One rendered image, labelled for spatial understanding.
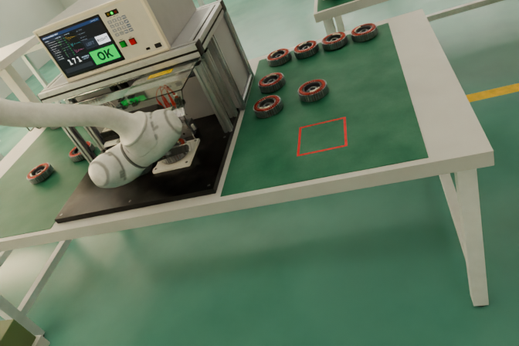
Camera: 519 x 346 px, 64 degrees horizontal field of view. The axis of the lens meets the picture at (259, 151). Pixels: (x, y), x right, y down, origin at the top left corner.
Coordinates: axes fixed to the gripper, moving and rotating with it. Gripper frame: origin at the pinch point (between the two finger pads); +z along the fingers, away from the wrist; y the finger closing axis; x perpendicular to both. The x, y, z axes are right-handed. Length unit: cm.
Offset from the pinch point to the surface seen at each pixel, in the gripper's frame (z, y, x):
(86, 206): -14.4, -31.6, -12.1
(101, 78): -6.3, -17.1, 30.8
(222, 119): 7.4, 18.7, 6.8
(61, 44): -11, -26, 45
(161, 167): -4.5, -3.7, -5.0
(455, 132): -9, 91, -12
